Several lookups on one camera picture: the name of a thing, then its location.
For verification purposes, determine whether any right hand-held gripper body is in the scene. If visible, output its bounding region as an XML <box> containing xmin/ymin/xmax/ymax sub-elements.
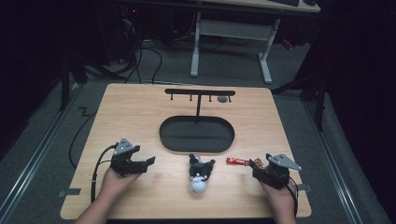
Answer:
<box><xmin>252</xmin><ymin>153</ymin><xmax>303</xmax><ymax>189</ymax></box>

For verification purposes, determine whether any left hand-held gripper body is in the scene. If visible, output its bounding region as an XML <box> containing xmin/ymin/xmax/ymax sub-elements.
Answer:
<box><xmin>109</xmin><ymin>137</ymin><xmax>149</xmax><ymax>178</ymax></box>

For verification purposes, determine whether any red snack bar keychain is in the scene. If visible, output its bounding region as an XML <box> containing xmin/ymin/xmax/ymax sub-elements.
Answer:
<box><xmin>225</xmin><ymin>157</ymin><xmax>265</xmax><ymax>169</ymax></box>

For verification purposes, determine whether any black and white plush toy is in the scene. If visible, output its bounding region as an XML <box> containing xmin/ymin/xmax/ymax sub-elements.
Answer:
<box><xmin>187</xmin><ymin>153</ymin><xmax>217</xmax><ymax>194</ymax></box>

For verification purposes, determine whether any black hook rack with tray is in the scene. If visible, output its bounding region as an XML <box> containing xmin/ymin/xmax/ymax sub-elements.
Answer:
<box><xmin>159</xmin><ymin>88</ymin><xmax>236</xmax><ymax>154</ymax></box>

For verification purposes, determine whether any person's left hand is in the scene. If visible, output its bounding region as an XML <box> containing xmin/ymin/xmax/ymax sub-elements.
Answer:
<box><xmin>98</xmin><ymin>167</ymin><xmax>142</xmax><ymax>200</ymax></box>

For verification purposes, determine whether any person's right hand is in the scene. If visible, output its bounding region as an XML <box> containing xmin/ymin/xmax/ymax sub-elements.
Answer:
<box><xmin>260</xmin><ymin>179</ymin><xmax>298</xmax><ymax>216</ymax></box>

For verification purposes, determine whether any black metal stand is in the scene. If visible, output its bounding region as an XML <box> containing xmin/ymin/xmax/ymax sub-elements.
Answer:
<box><xmin>58</xmin><ymin>54</ymin><xmax>90</xmax><ymax>112</ymax></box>
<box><xmin>270</xmin><ymin>59</ymin><xmax>331</xmax><ymax>133</ymax></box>

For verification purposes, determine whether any white-framed desk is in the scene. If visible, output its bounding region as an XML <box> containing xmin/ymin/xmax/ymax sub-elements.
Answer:
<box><xmin>189</xmin><ymin>0</ymin><xmax>321</xmax><ymax>85</ymax></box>

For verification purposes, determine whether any black keyboard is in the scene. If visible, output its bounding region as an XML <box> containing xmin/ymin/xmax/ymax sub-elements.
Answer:
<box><xmin>269</xmin><ymin>0</ymin><xmax>301</xmax><ymax>7</ymax></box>

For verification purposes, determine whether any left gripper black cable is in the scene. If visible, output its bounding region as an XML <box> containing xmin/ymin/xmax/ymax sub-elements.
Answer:
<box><xmin>90</xmin><ymin>143</ymin><xmax>120</xmax><ymax>203</ymax></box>

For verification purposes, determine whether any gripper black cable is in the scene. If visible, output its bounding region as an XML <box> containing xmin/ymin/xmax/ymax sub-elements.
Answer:
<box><xmin>288</xmin><ymin>175</ymin><xmax>300</xmax><ymax>217</ymax></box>
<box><xmin>90</xmin><ymin>143</ymin><xmax>120</xmax><ymax>203</ymax></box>

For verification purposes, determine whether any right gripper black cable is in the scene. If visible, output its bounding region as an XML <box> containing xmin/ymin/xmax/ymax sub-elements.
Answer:
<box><xmin>288</xmin><ymin>175</ymin><xmax>300</xmax><ymax>217</ymax></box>

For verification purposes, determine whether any black floor cable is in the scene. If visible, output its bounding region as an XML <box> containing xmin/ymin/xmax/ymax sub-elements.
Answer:
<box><xmin>68</xmin><ymin>106</ymin><xmax>98</xmax><ymax>170</ymax></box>

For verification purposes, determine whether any metal floor rail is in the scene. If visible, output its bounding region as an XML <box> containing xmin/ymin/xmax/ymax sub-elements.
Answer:
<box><xmin>0</xmin><ymin>83</ymin><xmax>82</xmax><ymax>218</ymax></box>
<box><xmin>303</xmin><ymin>99</ymin><xmax>363</xmax><ymax>224</ymax></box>

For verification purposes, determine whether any bundle of black cables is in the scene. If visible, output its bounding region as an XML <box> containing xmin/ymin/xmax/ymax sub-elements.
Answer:
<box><xmin>83</xmin><ymin>12</ymin><xmax>164</xmax><ymax>85</ymax></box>

